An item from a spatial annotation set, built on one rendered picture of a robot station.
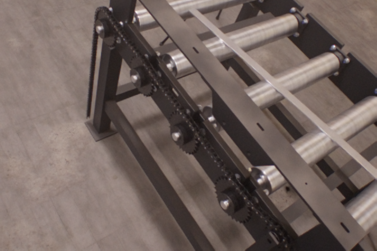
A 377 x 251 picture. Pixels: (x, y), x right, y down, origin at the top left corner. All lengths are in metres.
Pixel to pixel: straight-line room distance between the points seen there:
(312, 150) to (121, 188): 1.12
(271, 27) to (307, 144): 0.66
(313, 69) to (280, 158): 0.81
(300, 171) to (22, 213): 1.47
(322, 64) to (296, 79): 0.20
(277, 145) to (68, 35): 2.06
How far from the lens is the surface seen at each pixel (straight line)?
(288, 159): 1.06
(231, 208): 1.26
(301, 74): 1.72
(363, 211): 1.48
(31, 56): 2.68
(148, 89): 1.46
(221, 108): 1.22
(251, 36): 1.77
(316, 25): 2.05
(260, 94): 1.53
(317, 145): 1.51
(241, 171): 1.26
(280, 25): 1.93
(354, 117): 1.72
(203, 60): 1.17
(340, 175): 1.68
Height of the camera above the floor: 1.96
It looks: 51 degrees down
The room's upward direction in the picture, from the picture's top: 23 degrees clockwise
